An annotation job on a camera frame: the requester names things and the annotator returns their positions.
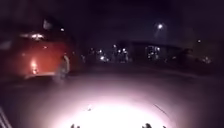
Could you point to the grey asphalt road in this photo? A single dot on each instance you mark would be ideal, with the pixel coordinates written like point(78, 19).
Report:
point(133, 96)

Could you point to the person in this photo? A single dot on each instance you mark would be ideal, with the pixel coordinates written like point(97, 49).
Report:
point(64, 66)

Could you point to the robot's own part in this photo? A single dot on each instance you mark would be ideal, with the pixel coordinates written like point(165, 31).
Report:
point(147, 125)
point(75, 126)

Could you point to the red vehicle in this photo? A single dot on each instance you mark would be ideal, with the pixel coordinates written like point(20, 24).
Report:
point(36, 55)

